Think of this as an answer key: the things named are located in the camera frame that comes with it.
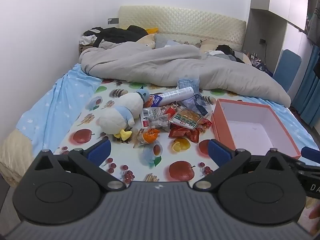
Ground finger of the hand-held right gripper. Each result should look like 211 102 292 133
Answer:
287 146 320 173

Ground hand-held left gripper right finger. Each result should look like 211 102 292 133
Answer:
194 139 291 190

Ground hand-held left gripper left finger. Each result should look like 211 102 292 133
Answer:
32 139 125 190

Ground pink cardboard box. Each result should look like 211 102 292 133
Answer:
211 99 302 159

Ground green snack packet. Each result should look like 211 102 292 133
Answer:
169 107 202 130

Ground orange snack packet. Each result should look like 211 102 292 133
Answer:
136 128 161 145

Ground clear snack packet brown contents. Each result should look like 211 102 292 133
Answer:
140 107 172 132

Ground red snack packet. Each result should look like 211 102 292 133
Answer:
169 127 188 138
197 118 213 130
185 129 201 143

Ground white plush duck toy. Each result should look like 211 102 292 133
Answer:
97 89 150 140

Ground fruit print mat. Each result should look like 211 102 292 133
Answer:
54 79 250 183

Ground blue curtain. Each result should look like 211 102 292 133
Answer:
291 44 320 130

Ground blue star bedsheet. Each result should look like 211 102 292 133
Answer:
15 64 320 160

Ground blue snack packet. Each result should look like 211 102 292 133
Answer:
144 94 160 108

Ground white cylindrical bottle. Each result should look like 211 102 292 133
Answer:
152 87 195 107

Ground light blue plastic bag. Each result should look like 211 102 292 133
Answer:
177 76 200 92

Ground cream fuzzy blanket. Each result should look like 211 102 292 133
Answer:
0 130 33 186

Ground blue chair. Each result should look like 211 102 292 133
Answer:
272 49 302 93

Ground group of small bottles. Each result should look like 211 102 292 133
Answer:
246 51 273 75

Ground black garment on pillow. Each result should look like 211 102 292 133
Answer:
215 44 247 63

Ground grey duvet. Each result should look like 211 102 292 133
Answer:
79 40 292 107

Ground brown cardboard box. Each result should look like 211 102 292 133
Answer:
79 42 95 58

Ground cream floral pillow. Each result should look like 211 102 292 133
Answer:
199 39 252 66
136 34 157 49

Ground white cloth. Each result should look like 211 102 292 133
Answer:
79 35 97 46

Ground black clothing pile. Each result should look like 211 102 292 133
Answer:
82 25 148 48

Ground hanging dark clothes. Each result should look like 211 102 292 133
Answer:
306 0 320 46

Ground cream quilted headboard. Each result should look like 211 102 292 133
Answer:
117 5 247 53

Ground tall bedside cabinet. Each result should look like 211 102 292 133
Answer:
246 0 313 80

